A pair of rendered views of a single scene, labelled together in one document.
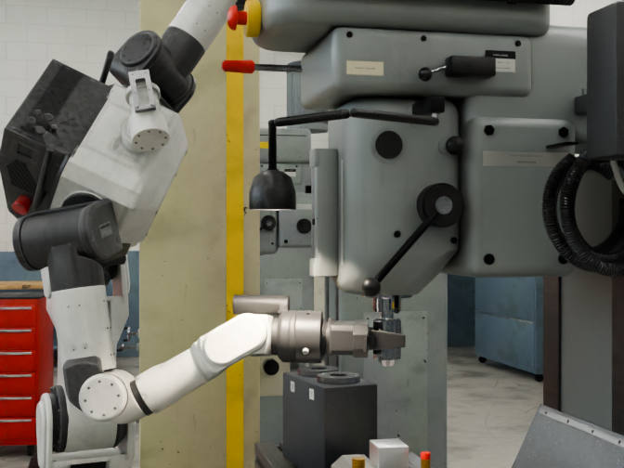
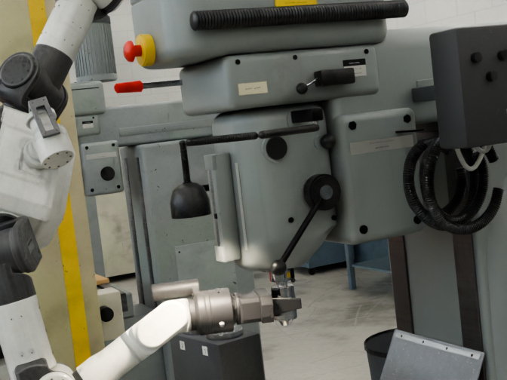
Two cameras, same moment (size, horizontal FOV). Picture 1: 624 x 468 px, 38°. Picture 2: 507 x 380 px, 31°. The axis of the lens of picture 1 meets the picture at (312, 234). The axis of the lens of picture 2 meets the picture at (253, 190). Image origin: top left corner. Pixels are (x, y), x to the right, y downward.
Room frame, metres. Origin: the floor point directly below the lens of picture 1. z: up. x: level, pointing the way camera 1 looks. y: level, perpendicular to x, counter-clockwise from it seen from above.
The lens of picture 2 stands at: (-0.23, 0.30, 1.60)
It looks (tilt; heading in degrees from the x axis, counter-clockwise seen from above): 4 degrees down; 348
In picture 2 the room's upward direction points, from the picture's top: 7 degrees counter-clockwise
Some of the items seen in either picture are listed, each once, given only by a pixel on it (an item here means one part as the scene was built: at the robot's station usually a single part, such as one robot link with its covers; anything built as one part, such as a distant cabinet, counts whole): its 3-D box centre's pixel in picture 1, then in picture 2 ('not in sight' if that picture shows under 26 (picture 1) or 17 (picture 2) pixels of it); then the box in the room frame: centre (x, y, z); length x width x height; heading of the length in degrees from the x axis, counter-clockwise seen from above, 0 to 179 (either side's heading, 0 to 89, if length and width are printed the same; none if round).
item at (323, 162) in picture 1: (323, 213); (222, 206); (1.50, -0.02, 1.45); 0.04 x 0.04 x 0.21; 13
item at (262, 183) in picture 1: (272, 189); (189, 198); (1.39, 0.06, 1.48); 0.07 x 0.07 x 0.06
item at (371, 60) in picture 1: (410, 74); (278, 81); (1.54, -0.17, 1.68); 0.34 x 0.24 x 0.10; 103
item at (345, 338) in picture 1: (332, 338); (239, 309); (1.53, -0.04, 1.23); 0.13 x 0.12 x 0.10; 176
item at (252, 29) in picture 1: (252, 19); (145, 50); (1.47, 0.10, 1.76); 0.06 x 0.02 x 0.06; 13
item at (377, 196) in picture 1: (389, 198); (272, 186); (1.53, -0.13, 1.47); 0.21 x 0.19 x 0.32; 13
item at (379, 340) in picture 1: (386, 341); (286, 305); (1.50, -0.12, 1.23); 0.06 x 0.02 x 0.03; 86
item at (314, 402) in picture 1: (328, 419); (216, 368); (1.91, -0.03, 1.02); 0.22 x 0.12 x 0.20; 24
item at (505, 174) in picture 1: (494, 199); (353, 174); (1.57, -0.32, 1.47); 0.24 x 0.19 x 0.26; 13
